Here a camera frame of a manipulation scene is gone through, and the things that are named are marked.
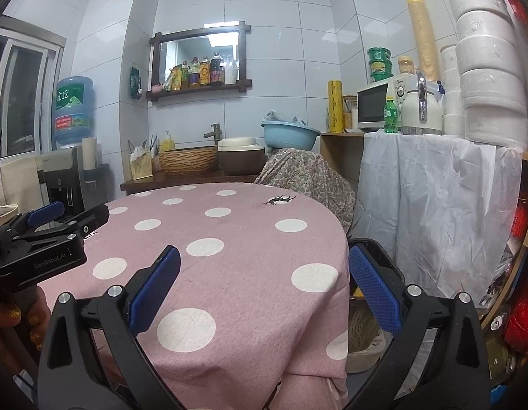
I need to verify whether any light blue plastic basin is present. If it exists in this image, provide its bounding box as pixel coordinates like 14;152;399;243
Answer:
261;122;321;151

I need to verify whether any cream electric kettle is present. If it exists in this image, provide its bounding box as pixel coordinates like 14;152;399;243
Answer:
400;72;444;136

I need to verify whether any grey wall holder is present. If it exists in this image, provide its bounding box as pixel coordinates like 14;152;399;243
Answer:
83;164;113;189

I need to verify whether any brown trash bin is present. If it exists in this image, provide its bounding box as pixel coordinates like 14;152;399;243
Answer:
348;238;406;308

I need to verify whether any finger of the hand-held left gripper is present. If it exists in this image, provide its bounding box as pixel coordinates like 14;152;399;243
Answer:
17;203;111;247
3;200;65;236

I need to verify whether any pink polka dot tablecloth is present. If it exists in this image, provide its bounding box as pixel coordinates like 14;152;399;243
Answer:
35;183;350;410

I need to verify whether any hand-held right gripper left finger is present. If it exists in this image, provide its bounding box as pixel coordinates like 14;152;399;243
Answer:
37;245;182;410

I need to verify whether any floral cloth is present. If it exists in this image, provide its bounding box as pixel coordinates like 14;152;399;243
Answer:
254;147;356;233

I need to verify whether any brown pot with cream lid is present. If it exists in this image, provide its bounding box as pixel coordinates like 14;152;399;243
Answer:
217;136;265;176

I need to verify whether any person's left hand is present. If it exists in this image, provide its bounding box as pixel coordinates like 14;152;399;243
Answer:
0;284;53;377

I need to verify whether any water dispenser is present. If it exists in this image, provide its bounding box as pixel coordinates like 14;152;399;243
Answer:
35;145;98;218

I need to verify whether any yellow tissue holder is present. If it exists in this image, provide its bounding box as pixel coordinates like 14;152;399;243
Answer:
128;145;154;180

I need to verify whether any window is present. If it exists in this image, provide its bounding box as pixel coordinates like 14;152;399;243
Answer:
0;15;68;159

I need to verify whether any white cover cloth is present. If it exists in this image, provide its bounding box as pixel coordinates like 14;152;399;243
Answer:
356;130;523;308

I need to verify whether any tall stack of paper cups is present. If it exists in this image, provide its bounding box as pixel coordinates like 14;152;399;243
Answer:
404;0;440;84

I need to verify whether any yellow green seasoning packet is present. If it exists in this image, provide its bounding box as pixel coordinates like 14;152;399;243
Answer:
166;65;184;91

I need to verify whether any green soda bottle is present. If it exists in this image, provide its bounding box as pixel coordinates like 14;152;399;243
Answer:
384;96;398;134

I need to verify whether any grey plastic bag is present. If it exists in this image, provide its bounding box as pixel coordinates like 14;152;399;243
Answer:
262;110;305;125

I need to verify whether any bronze faucet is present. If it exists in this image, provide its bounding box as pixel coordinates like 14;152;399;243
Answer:
203;123;222;146

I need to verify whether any white microwave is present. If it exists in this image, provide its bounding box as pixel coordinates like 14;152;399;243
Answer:
356;78;419;133

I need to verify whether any glass jar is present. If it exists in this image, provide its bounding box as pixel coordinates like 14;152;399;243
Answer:
343;94;359;129

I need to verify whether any dark soy sauce bottle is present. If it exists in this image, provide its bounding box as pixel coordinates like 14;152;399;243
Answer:
210;51;225;86

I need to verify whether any green wall packet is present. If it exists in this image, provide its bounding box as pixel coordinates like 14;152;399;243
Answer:
129;66;143;100

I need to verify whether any wicker wash basin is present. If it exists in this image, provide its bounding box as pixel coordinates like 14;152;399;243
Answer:
158;145;219;176

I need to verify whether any blue water jug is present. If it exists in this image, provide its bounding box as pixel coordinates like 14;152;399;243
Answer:
53;76;95;148

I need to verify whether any beige cloth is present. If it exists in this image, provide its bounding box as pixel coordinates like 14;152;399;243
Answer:
0;156;44;212

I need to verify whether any red plastic bag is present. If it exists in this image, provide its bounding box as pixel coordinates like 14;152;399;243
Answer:
503;288;528;353

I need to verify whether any stack of large white bowls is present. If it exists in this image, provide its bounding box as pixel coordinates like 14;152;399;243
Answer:
435;0;528;148

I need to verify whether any wooden framed mirror shelf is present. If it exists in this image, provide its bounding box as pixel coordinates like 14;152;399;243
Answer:
146;20;253;102

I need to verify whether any yellow film roll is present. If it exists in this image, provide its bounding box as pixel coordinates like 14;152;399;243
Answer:
327;79;344;133

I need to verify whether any light wooden cabinet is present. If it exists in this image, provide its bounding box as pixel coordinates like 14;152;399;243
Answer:
320;130;367;193

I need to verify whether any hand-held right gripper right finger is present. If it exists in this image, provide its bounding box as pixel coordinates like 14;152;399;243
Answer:
348;244;491;410

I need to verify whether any dark wooden counter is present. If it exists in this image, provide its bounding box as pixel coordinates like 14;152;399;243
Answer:
120;168;258;197

